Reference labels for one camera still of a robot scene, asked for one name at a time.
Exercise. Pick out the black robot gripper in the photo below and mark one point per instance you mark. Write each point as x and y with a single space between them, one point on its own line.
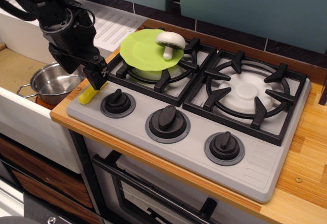
70 30

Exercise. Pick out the white toy mushroom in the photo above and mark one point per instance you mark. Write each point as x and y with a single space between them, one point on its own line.
170 41

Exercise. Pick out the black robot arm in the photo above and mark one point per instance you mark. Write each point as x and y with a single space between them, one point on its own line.
29 10

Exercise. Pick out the stainless steel pot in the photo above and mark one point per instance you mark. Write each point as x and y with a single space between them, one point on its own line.
52 83

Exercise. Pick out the white toy sink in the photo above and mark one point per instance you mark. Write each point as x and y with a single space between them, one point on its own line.
24 50

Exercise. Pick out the orange object under pot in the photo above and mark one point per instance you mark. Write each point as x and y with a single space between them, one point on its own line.
44 104

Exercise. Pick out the green plastic plate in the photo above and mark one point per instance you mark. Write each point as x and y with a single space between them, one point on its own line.
140 50

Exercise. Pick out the black left stove knob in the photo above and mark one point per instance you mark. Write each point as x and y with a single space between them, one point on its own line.
118 104

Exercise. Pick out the black stove knob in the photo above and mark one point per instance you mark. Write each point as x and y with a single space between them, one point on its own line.
224 149
168 125
118 104

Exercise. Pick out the black left burner grate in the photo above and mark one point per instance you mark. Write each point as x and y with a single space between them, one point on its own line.
170 85

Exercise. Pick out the black burner grate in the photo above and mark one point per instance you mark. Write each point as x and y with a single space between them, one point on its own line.
170 85
257 98

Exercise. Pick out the white left burner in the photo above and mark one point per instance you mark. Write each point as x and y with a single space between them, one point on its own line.
153 77

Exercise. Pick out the white burner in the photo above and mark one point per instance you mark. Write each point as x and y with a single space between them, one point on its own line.
153 77
245 87

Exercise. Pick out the black middle stove knob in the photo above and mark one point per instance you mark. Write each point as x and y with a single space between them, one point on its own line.
168 125

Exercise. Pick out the toy oven door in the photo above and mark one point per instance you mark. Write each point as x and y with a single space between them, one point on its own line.
148 204

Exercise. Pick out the grey toy stove top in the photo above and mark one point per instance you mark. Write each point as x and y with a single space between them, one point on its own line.
254 176

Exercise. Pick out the black right stove knob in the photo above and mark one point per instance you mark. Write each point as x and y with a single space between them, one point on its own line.
224 149

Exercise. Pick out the white right burner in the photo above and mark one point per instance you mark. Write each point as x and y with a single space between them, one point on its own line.
245 87

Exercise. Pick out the black right burner grate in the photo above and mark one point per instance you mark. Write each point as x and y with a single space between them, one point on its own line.
257 98

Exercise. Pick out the black oven door handle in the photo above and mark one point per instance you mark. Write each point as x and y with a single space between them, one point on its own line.
151 192

